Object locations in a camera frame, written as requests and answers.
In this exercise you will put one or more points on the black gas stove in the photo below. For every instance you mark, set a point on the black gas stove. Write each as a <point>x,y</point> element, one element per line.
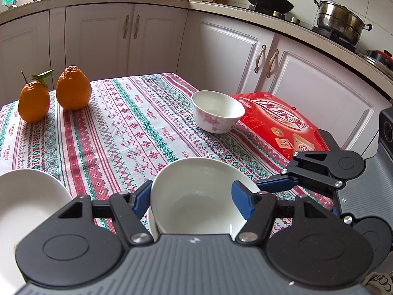
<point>337,41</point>

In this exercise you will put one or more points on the orange with green leaf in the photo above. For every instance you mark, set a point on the orange with green leaf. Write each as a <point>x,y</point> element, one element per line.
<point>33,103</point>

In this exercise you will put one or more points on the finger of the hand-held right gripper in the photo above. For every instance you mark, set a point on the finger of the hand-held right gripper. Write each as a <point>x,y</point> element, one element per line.
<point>339,216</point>
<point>313,167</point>

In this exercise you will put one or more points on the red flat box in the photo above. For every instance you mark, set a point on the red flat box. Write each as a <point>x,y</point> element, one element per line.
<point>276,119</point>

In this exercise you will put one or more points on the white kitchen cabinets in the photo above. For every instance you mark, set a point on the white kitchen cabinets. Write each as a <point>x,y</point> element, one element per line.
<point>215,46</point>

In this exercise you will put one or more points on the beige kitchen countertop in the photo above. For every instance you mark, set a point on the beige kitchen countertop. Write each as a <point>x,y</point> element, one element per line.
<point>233,10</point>

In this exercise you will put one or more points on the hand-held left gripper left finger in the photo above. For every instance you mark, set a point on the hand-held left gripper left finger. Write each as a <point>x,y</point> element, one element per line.
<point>141,199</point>

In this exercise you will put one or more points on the stainless steel pot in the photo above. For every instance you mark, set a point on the stainless steel pot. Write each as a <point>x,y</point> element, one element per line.
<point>340,21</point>

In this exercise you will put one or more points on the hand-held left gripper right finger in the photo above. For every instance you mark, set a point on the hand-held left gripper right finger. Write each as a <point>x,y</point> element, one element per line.
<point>242,201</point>

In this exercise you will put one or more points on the bumpy orange without leaf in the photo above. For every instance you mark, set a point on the bumpy orange without leaf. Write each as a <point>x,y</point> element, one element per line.
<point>73,90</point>

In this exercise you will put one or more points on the red green patterned tablecloth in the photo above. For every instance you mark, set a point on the red green patterned tablecloth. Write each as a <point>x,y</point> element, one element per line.
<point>122,123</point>

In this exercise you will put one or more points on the white plate with fruit print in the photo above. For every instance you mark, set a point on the white plate with fruit print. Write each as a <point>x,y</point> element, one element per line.
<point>24,209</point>

